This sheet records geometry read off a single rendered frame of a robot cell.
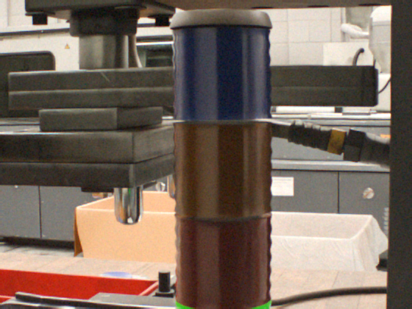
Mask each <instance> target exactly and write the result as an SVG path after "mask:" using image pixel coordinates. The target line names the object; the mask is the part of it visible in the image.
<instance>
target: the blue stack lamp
mask: <svg viewBox="0 0 412 309"><path fill-rule="evenodd" d="M270 34H271V30H270V29H261V28H248V27H219V26H217V27H199V28H188V29H177V30H174V31H172V35H173V38H174V40H173V44H172V49H173V52H174V56H173V60H172V62H173V65H174V71H173V74H172V76H173V79H174V87H173V92H174V102H173V106H174V117H173V119H175V120H198V121H218V120H252V119H267V118H272V114H271V107H272V105H273V104H272V103H271V97H270V95H271V90H272V88H271V83H270V81H271V76H272V73H271V68H270V66H271V56H270V53H269V52H270V48H271V41H270V38H269V37H270Z"/></svg>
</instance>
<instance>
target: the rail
mask: <svg viewBox="0 0 412 309"><path fill-rule="evenodd" d="M42 303H49V304H60V305H70V306H77V307H78V306H80V307H90V308H104V309H176V308H177V307H173V306H161V305H141V304H130V303H119V302H100V301H98V300H87V299H67V298H58V297H55V296H44V297H43V298H42Z"/></svg>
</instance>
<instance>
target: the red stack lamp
mask: <svg viewBox="0 0 412 309"><path fill-rule="evenodd" d="M272 215H273V214H272V213H267V214H263V215H259V216H248V217H235V218H209V217H197V216H186V215H182V214H179V213H175V214H174V216H175V219H176V224H175V228H174V230H175V233H176V239H175V247H176V250H177V251H176V255H175V260H176V263H177V265H176V269H175V273H176V276H177V280H176V283H175V286H176V289H177V294H176V301H177V302H178V303H180V304H181V305H184V306H187V307H190V308H196V309H247V308H255V307H258V306H261V305H264V304H266V303H267V302H270V301H271V299H272V298H271V292H270V290H271V278H270V276H271V264H270V262H271V259H272V258H273V257H272V253H271V247H272V244H273V243H272V239H271V232H272V229H273V228H272V225H271V218H272Z"/></svg>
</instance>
